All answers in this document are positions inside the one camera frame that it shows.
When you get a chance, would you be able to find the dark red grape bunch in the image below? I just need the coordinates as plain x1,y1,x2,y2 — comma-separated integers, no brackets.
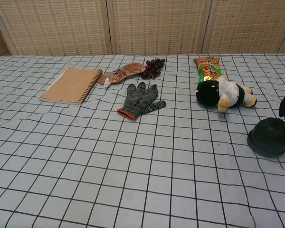
140,58,166,80

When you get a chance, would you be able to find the grey knit work glove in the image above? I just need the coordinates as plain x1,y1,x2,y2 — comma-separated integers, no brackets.
117,82,167,121

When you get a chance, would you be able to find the brown spouted snack pouch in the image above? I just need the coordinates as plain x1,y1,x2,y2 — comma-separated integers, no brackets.
96,62,146,88

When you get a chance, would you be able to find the white black grid tablecloth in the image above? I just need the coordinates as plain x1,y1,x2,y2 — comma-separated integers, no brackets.
0,53,285,228

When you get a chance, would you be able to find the green orange snack bag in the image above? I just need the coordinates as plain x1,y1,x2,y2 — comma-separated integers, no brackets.
193,56,223,84

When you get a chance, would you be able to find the black white plush doll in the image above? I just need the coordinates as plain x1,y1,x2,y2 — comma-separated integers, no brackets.
196,74,257,113

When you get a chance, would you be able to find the brown spiral notebook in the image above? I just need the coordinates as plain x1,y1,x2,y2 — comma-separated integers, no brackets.
39,66,103,106

